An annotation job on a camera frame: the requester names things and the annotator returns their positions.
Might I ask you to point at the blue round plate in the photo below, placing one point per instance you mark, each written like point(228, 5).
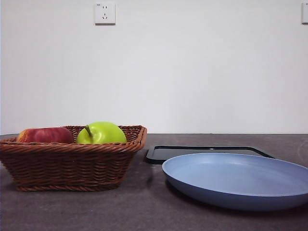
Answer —
point(231, 180)

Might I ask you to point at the brown woven wicker basket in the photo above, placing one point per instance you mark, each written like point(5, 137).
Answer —
point(67, 166)

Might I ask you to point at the black rectangular tray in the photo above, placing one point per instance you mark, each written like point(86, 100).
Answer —
point(158, 154)

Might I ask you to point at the green apple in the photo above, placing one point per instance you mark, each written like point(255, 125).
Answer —
point(106, 133)

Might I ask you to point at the red apple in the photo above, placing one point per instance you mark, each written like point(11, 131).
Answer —
point(45, 135)

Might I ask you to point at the white wall socket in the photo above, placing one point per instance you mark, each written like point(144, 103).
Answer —
point(305, 14)
point(105, 14)

